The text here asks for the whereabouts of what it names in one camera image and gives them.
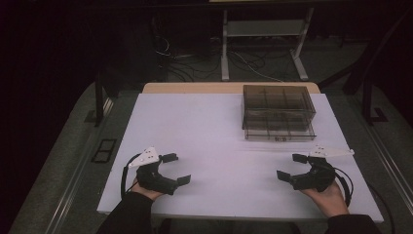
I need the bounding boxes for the white metal desk frame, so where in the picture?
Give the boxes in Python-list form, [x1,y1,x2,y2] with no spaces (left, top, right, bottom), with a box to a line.
[220,7,316,82]

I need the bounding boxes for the person's left hand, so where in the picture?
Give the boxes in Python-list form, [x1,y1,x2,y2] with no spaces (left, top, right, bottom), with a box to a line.
[130,176,164,201]

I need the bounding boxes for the smoky transparent drawer box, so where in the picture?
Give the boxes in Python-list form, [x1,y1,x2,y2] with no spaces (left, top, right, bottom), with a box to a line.
[241,84,318,142]

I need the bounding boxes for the person's right hand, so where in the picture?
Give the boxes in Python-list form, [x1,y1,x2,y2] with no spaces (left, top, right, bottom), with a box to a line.
[299,182,351,218]

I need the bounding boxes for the black metal stand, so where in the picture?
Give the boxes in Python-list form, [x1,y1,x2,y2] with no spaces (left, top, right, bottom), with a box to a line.
[85,64,115,128]
[317,13,390,127]

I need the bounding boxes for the black floor socket cover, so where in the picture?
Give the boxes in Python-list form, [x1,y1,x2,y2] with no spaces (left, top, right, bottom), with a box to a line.
[91,138,118,164]

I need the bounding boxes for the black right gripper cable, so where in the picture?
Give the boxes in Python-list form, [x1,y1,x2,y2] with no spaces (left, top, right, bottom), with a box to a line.
[333,165,356,208]

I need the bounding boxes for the black floor cables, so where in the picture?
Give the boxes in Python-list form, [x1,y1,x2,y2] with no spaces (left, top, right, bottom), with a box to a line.
[153,33,225,83]

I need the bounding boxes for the wooden table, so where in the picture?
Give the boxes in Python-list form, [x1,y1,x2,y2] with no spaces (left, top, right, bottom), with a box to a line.
[142,81,321,96]

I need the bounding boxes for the white floor cable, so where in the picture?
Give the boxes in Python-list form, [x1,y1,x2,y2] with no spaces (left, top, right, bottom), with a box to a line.
[229,51,284,83]

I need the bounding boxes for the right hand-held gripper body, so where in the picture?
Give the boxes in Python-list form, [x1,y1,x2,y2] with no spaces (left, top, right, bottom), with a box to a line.
[289,144,356,193]

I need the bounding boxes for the white board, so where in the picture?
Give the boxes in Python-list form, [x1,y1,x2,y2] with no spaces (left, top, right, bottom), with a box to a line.
[96,93,385,224]

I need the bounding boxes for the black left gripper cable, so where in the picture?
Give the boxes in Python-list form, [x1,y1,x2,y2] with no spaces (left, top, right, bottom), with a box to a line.
[120,153,142,200]

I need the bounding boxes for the metal floor rail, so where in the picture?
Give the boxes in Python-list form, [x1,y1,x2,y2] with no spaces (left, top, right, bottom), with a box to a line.
[43,97,115,234]
[358,116,413,209]

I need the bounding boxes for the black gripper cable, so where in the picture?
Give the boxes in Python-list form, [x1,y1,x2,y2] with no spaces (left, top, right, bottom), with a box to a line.
[120,153,142,200]
[333,165,356,208]

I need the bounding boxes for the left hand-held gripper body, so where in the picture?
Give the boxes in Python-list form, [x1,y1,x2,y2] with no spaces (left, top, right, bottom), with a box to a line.
[128,146,179,196]

